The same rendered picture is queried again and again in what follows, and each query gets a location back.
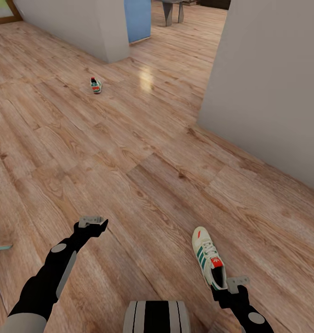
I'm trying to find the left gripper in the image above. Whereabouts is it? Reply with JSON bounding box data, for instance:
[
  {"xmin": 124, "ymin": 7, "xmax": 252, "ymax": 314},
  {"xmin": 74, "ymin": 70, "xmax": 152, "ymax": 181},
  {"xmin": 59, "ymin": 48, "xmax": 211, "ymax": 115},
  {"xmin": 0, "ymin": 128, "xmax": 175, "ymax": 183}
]
[{"xmin": 72, "ymin": 219, "xmax": 108, "ymax": 245}]

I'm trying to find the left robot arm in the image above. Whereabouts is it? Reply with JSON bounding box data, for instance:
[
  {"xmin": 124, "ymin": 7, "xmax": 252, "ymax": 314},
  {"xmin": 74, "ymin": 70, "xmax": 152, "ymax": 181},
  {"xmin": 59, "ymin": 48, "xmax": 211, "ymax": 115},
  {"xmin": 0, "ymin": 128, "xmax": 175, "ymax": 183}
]
[{"xmin": 0, "ymin": 216, "xmax": 108, "ymax": 333}]

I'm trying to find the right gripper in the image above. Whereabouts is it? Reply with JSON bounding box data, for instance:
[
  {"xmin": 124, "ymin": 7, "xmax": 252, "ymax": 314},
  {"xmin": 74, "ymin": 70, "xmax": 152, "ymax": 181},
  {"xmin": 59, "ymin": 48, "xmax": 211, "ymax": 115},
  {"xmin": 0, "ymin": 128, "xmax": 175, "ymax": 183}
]
[{"xmin": 210, "ymin": 285, "xmax": 249, "ymax": 313}]

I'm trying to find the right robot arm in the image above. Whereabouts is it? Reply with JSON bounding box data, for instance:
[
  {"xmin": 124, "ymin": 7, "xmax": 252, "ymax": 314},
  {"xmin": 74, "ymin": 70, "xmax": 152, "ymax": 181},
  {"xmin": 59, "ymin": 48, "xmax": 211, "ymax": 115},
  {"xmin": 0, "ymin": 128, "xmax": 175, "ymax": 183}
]
[{"xmin": 210, "ymin": 275, "xmax": 274, "ymax": 333}]

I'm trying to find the gym shoe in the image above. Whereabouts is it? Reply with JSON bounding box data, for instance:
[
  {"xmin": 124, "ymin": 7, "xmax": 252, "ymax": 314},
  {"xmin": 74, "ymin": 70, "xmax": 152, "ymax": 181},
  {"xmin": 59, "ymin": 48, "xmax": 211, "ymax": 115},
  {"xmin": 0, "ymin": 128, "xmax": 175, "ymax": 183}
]
[
  {"xmin": 90, "ymin": 77, "xmax": 102, "ymax": 93},
  {"xmin": 192, "ymin": 226, "xmax": 228, "ymax": 291}
]

